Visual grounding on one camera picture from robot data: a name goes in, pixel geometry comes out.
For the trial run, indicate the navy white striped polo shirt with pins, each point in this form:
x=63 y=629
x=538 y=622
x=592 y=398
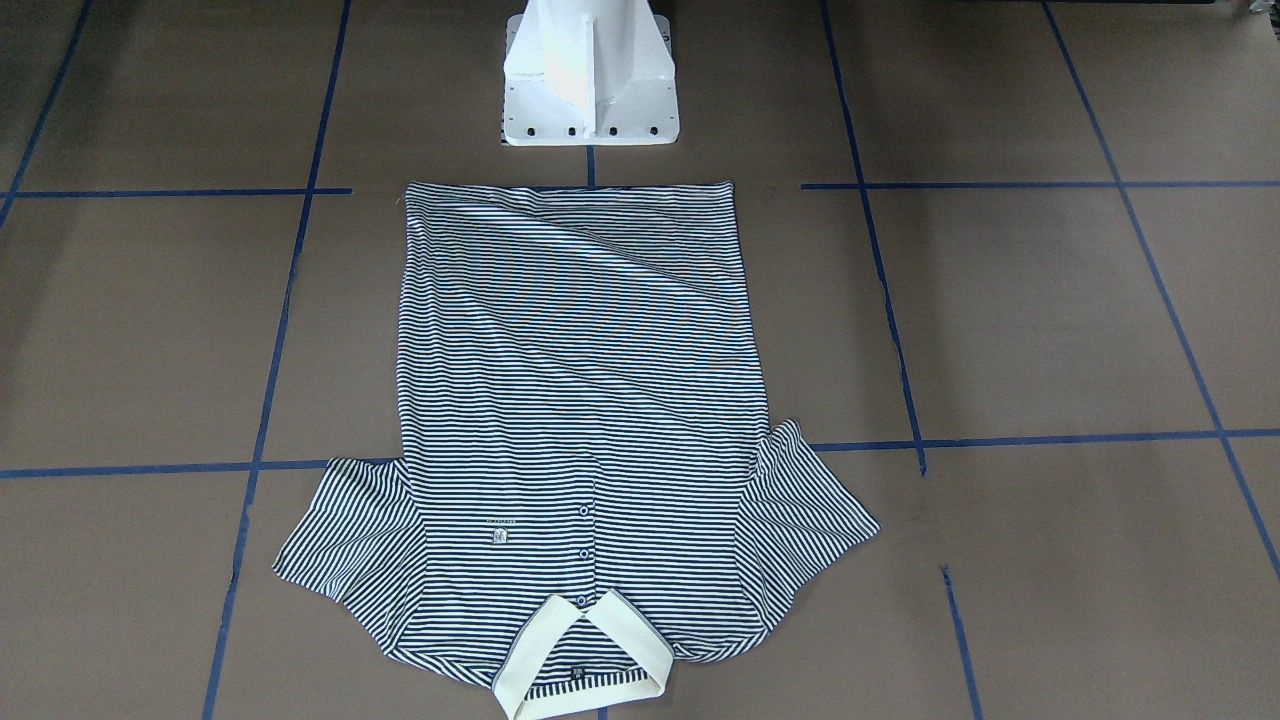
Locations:
x=590 y=489

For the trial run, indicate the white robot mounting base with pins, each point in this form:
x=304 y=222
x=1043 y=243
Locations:
x=589 y=73

